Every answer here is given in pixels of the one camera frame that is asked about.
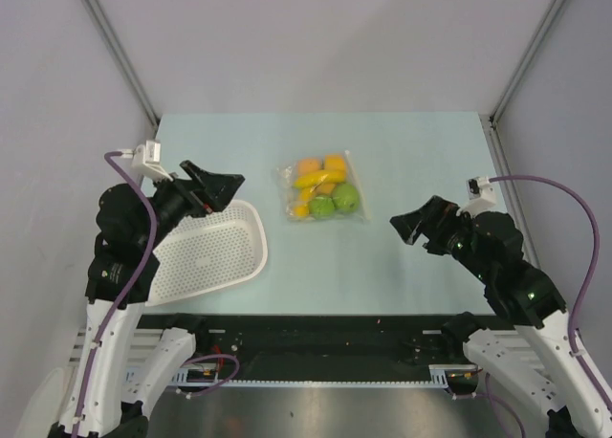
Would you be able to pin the right aluminium frame post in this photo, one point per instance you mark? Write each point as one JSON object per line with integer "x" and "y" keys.
{"x": 545, "y": 25}

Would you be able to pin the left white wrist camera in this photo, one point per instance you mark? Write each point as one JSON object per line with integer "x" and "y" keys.
{"x": 145, "y": 160}

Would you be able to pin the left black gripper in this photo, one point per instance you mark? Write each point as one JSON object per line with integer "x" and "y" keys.
{"x": 218, "y": 188}

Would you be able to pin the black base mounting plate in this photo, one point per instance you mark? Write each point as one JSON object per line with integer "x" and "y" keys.
{"x": 286, "y": 349}

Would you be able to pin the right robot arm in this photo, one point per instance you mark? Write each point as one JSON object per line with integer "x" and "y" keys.
{"x": 571, "y": 395}

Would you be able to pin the orange fake fruit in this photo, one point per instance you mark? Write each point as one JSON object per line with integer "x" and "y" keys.
{"x": 307, "y": 166}

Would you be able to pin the small yellow fake lemon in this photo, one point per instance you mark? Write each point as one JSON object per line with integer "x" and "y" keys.
{"x": 301, "y": 211}

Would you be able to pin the green fake lime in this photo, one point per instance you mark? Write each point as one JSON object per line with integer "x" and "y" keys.
{"x": 321, "y": 206}

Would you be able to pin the green fake apple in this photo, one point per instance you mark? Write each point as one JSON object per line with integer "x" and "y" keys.
{"x": 346, "y": 198}

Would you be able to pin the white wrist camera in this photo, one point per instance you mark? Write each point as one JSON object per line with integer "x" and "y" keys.
{"x": 480, "y": 194}
{"x": 145, "y": 160}

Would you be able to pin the white perforated plastic basket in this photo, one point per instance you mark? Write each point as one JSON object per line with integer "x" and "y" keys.
{"x": 205, "y": 255}

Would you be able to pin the clear zip top bag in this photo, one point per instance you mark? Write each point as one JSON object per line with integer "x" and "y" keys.
{"x": 291, "y": 197}

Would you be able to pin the yellow fake banana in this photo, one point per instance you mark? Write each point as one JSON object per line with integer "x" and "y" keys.
{"x": 320, "y": 177}

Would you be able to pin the yellow fake bell pepper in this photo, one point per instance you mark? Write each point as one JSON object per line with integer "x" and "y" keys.
{"x": 334, "y": 162}

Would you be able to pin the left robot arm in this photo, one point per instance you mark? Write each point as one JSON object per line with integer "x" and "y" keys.
{"x": 131, "y": 225}

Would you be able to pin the aluminium frame post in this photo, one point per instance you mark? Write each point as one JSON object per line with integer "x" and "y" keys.
{"x": 111, "y": 40}
{"x": 545, "y": 25}

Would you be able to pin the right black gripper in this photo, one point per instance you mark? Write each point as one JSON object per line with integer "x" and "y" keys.
{"x": 408, "y": 224}

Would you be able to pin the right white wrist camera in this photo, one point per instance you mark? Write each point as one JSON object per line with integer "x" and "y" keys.
{"x": 480, "y": 194}

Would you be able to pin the left aluminium frame post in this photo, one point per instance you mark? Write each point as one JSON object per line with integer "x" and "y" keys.
{"x": 111, "y": 40}

